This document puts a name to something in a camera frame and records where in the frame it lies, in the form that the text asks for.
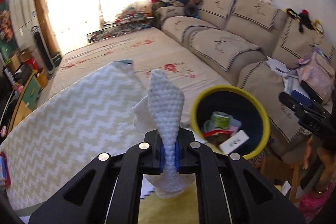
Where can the green white round container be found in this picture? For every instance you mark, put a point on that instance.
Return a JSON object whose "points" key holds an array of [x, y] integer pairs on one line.
{"points": [[221, 120]]}

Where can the white printed small box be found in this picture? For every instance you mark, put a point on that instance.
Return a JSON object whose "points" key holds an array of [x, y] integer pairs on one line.
{"points": [[233, 142]]}

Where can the person's right forearm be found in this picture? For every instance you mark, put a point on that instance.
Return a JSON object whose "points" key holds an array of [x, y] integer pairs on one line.
{"points": [[315, 205]]}

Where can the person's right hand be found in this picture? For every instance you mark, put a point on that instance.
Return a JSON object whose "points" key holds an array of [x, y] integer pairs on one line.
{"points": [[326, 163]]}

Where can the wooden crate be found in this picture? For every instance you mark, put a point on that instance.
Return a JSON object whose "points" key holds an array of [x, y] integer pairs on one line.
{"points": [[42, 79]]}

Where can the beige sofa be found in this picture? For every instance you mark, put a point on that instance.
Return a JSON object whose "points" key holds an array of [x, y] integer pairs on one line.
{"points": [[223, 45]]}

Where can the artificial flower decoration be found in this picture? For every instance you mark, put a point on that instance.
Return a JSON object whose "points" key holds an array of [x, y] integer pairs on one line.
{"points": [[5, 24]]}

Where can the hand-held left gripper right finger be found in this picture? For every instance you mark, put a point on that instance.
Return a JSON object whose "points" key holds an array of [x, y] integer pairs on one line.
{"points": [[177, 154]]}

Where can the green television cabinet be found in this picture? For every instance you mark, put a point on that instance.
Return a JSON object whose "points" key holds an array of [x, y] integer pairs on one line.
{"points": [[31, 87]]}

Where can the grey round cushion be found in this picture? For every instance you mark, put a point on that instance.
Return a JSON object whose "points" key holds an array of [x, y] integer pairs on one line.
{"points": [[190, 10]]}

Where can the floral sheet mattress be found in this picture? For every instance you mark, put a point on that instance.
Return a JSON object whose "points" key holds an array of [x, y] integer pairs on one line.
{"points": [[118, 43]]}

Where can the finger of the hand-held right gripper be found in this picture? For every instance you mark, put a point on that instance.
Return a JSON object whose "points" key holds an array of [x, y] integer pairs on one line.
{"points": [[288, 102], [302, 98]]}

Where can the red box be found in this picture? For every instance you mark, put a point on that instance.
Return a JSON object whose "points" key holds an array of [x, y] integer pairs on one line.
{"points": [[32, 64]]}

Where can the stack of plastic folders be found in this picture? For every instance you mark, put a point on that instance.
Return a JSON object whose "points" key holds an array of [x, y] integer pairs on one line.
{"points": [[291, 82]]}

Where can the white loose papers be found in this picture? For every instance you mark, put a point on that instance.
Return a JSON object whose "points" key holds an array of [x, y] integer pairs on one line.
{"points": [[277, 65]]}

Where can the pink carton box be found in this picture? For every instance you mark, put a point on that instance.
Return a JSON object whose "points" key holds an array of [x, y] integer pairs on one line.
{"points": [[234, 129]]}

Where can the black white tower fan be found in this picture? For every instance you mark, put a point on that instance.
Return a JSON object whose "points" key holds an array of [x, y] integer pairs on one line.
{"points": [[42, 48]]}

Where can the green black box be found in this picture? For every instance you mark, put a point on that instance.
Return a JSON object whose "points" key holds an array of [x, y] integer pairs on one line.
{"points": [[56, 60]]}

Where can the black yellow plush toy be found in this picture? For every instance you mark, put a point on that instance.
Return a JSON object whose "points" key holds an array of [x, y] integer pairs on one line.
{"points": [[302, 19]]}

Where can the cream embroidered curtain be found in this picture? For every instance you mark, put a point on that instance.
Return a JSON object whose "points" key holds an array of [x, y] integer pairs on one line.
{"points": [[78, 3]]}

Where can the pink backpack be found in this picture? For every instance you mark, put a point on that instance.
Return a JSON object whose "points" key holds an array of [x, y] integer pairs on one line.
{"points": [[317, 74]]}

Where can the open cardboard box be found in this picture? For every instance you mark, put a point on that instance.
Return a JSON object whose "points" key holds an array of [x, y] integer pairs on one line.
{"points": [[23, 54]]}

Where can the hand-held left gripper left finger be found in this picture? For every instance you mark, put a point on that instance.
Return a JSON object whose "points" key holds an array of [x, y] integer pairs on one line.
{"points": [[160, 155]]}

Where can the wooden stool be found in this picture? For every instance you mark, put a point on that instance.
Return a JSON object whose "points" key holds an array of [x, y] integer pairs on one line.
{"points": [[273, 169]]}

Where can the grey white chevron cloth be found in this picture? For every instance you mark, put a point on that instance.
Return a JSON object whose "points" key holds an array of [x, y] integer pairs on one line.
{"points": [[65, 134]]}

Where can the black bin with yellow rim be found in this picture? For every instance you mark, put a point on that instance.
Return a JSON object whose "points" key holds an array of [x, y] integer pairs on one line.
{"points": [[252, 119]]}

